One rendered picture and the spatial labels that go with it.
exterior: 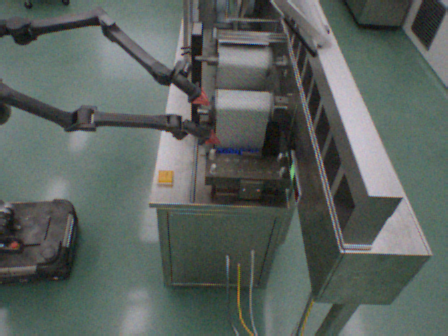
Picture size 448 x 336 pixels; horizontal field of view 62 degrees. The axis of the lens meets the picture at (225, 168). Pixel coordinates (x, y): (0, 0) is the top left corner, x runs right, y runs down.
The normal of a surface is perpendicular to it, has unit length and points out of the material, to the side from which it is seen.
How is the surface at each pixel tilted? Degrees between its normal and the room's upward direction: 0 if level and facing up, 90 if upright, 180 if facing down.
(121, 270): 0
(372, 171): 0
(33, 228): 0
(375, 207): 90
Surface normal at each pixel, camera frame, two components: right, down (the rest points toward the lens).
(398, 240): 0.07, -0.70
